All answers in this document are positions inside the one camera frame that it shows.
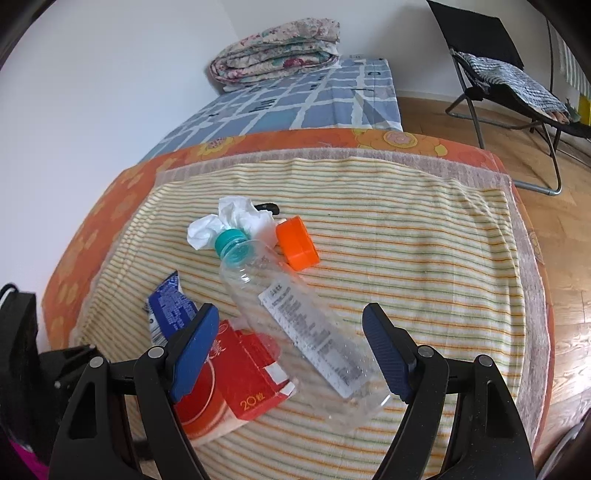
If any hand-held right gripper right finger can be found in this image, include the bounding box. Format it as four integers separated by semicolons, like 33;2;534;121
361;302;536;480

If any white curved object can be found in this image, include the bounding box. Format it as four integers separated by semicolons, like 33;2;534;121
538;418;591;480

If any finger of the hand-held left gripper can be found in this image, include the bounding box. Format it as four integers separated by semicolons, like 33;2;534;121
38;343;109;398

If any hanging green striped towel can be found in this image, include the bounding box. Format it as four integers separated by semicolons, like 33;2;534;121
556;34;591;100

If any dark blue snack wrapper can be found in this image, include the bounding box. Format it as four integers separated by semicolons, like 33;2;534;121
148;270;201;344

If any folded floral quilt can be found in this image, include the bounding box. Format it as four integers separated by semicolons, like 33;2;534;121
209;17;342;95

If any white tissue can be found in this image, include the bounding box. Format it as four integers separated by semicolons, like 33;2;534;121
187;196;277;251

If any pink cloth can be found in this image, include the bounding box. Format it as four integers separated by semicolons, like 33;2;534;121
0;438;49;480

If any red cardboard carton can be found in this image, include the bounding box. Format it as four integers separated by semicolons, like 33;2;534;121
173;318;298;439

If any yellow striped towel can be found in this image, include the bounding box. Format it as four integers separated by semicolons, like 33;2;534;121
74;148;548;480

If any black folding chair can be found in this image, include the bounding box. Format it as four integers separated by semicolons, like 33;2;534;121
426;0;591;195

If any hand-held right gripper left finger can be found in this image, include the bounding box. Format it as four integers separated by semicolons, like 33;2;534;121
48;303;220;480

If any checked chair cushion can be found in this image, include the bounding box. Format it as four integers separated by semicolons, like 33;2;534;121
457;51;568;114

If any blue checked bed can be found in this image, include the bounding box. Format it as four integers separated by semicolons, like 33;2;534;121
139;54;402;162

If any orange plastic cap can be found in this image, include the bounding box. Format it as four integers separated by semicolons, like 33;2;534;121
276;215;321;271

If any clear bottle with teal cap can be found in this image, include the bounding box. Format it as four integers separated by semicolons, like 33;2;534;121
215;229;393;433

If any orange floral blanket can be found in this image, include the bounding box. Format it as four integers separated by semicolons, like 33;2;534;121
41;128;555;457

